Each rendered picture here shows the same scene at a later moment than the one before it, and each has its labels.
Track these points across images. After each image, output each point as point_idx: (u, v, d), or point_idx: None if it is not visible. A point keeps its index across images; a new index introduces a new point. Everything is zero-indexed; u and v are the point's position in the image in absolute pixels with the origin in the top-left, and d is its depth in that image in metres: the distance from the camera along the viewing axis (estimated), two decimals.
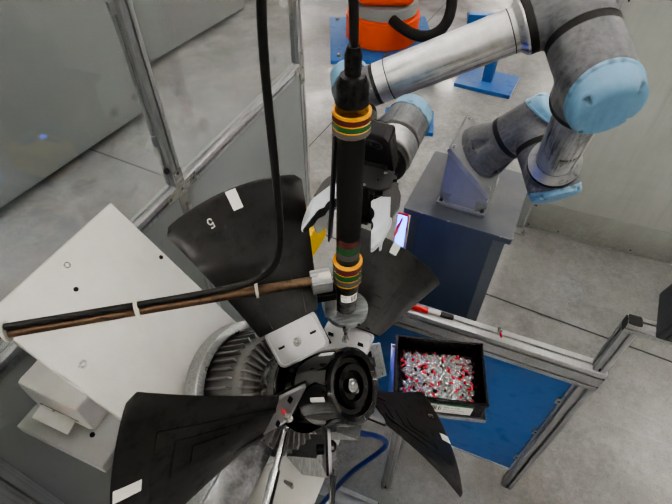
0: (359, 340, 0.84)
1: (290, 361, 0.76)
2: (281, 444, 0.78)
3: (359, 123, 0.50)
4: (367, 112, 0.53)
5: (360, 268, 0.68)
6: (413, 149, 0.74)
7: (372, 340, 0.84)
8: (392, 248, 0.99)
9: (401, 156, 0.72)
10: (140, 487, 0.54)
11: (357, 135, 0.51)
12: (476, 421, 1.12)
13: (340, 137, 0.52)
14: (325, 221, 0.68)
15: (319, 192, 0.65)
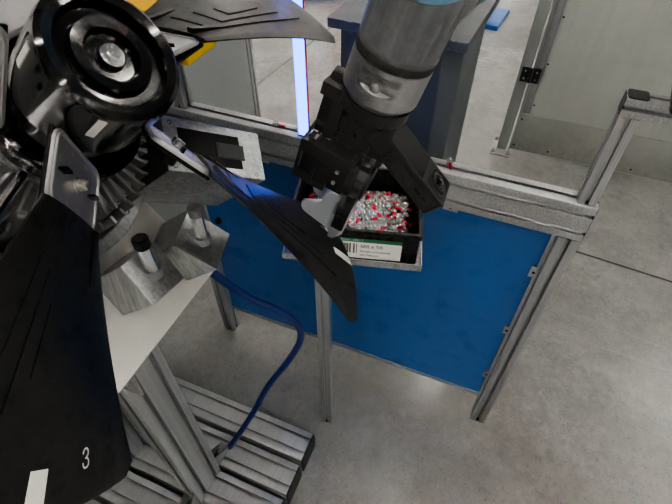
0: (187, 157, 0.48)
1: None
2: (6, 191, 0.44)
3: None
4: None
5: None
6: None
7: (198, 166, 0.47)
8: (340, 252, 0.62)
9: None
10: None
11: None
12: (408, 268, 0.78)
13: None
14: (314, 202, 0.57)
15: (344, 225, 0.55)
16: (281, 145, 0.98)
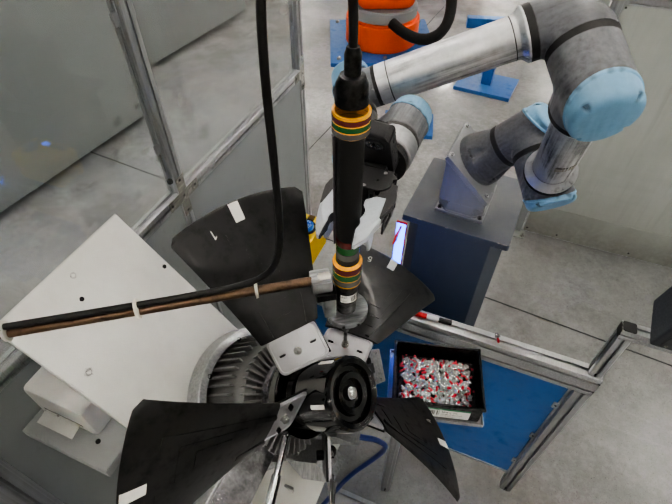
0: (371, 418, 0.84)
1: None
2: (282, 450, 0.80)
3: (359, 123, 0.50)
4: (367, 112, 0.53)
5: (360, 268, 0.68)
6: (413, 149, 0.75)
7: (380, 427, 0.83)
8: (441, 440, 0.98)
9: (401, 156, 0.72)
10: (238, 221, 0.76)
11: (357, 135, 0.51)
12: (474, 425, 1.14)
13: (340, 137, 0.52)
14: (332, 225, 0.67)
15: (325, 197, 0.65)
16: None
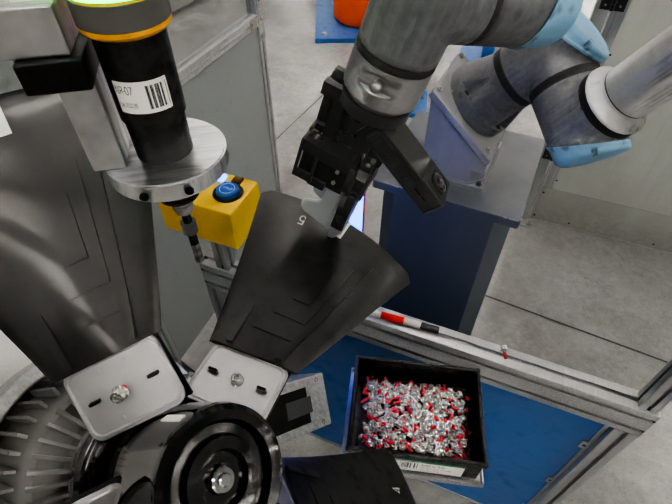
0: None
1: (200, 394, 0.47)
2: None
3: None
4: None
5: None
6: None
7: None
8: None
9: None
10: None
11: None
12: (469, 485, 0.76)
13: None
14: (314, 202, 0.57)
15: (344, 225, 0.55)
16: None
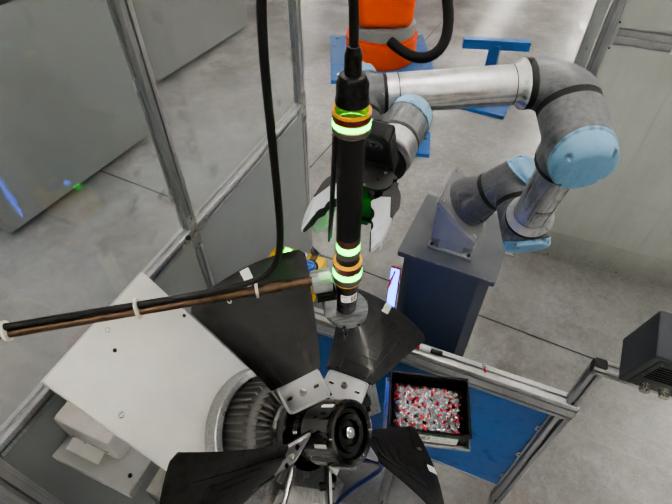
0: (330, 493, 0.87)
1: None
2: (289, 481, 0.91)
3: (359, 123, 0.50)
4: (367, 112, 0.53)
5: (360, 268, 0.68)
6: (413, 149, 0.74)
7: (331, 501, 0.84)
8: None
9: (401, 156, 0.72)
10: (383, 311, 1.13)
11: (357, 135, 0.51)
12: (461, 450, 1.26)
13: (340, 137, 0.52)
14: (325, 221, 0.68)
15: (319, 192, 0.65)
16: None
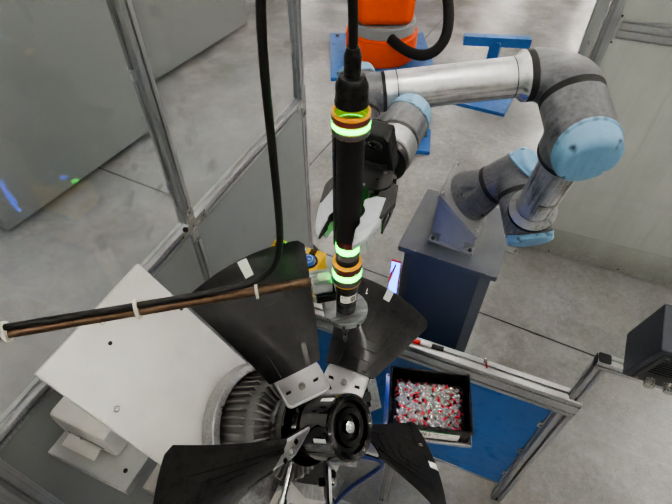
0: (329, 489, 0.85)
1: None
2: (288, 477, 0.90)
3: (359, 124, 0.50)
4: (366, 113, 0.53)
5: (360, 269, 0.68)
6: (413, 148, 0.74)
7: (331, 496, 0.83)
8: None
9: (401, 155, 0.72)
10: (384, 299, 1.09)
11: (356, 136, 0.51)
12: (463, 446, 1.24)
13: (339, 138, 0.52)
14: (332, 225, 0.67)
15: (324, 197, 0.65)
16: None
